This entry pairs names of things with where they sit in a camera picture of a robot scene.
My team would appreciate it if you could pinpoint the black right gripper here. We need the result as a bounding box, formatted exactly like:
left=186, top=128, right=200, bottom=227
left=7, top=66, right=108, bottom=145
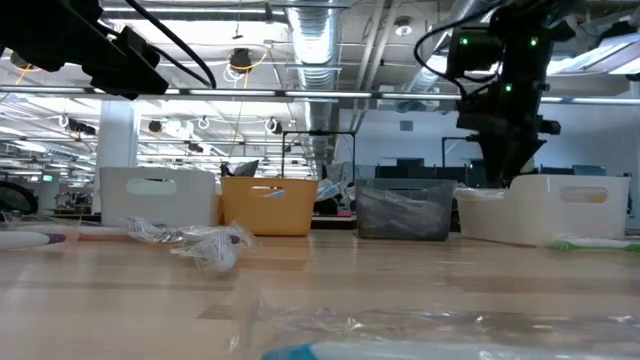
left=455, top=79, right=561, bottom=189

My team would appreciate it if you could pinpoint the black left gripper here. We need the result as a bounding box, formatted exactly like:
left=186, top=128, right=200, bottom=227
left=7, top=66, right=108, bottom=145
left=82, top=25, right=170, bottom=101

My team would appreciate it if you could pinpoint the blue toothbrush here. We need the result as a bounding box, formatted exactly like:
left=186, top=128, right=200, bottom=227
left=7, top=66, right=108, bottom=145
left=234, top=304, right=640, bottom=360
left=317, top=177, right=351, bottom=204

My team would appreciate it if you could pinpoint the white plastic bin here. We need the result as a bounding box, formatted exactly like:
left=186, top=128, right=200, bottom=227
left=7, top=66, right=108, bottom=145
left=98, top=166, right=221, bottom=229
left=455, top=173, right=632, bottom=246

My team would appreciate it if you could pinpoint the green toothbrush in wrapper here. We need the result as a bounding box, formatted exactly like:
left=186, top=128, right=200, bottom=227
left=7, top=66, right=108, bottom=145
left=544, top=238, right=640, bottom=253

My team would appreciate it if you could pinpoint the dark translucent plastic bin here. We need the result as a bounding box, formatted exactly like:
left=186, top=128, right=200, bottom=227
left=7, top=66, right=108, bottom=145
left=355, top=178, right=456, bottom=241

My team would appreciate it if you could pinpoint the grey background monitor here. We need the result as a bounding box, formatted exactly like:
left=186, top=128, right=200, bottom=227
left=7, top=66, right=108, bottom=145
left=230, top=158, right=261, bottom=177

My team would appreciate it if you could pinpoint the round ceiling fixture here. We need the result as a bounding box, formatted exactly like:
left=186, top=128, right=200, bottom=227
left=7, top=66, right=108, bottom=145
left=393, top=16, right=414, bottom=38

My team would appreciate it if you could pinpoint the overhead light bar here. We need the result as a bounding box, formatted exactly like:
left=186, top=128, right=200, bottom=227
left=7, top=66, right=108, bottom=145
left=0, top=84, right=640, bottom=105

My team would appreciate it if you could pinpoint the orange plastic bin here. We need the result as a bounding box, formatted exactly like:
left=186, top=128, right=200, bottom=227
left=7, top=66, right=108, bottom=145
left=221, top=175, right=320, bottom=237

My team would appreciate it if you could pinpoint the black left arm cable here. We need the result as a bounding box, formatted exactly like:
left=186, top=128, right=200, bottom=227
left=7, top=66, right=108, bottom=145
left=99, top=0, right=217, bottom=90

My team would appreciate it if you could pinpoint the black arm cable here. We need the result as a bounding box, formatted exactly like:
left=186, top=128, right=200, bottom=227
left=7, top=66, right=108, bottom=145
left=99, top=0, right=217, bottom=90
left=412, top=17, right=496, bottom=100

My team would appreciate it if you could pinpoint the black background rig frame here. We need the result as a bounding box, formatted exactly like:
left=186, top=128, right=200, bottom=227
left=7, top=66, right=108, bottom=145
left=441, top=135, right=481, bottom=174

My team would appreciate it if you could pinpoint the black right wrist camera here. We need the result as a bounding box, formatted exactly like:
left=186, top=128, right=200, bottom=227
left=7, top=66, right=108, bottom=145
left=447, top=27, right=504, bottom=79

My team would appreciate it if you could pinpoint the black ceiling box yellow cable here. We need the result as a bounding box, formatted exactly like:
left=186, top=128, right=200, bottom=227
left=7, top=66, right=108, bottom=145
left=227, top=47, right=269, bottom=84

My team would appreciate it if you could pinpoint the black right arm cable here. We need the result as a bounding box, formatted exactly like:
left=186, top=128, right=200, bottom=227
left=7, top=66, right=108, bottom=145
left=412, top=17, right=496, bottom=100

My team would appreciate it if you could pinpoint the silver ventilation duct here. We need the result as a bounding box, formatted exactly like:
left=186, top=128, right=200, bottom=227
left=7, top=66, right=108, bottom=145
left=287, top=4, right=346, bottom=169
left=394, top=0, right=501, bottom=114

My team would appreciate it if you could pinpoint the black round ring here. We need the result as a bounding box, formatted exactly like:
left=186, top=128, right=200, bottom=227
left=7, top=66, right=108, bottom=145
left=0, top=179, right=39, bottom=215

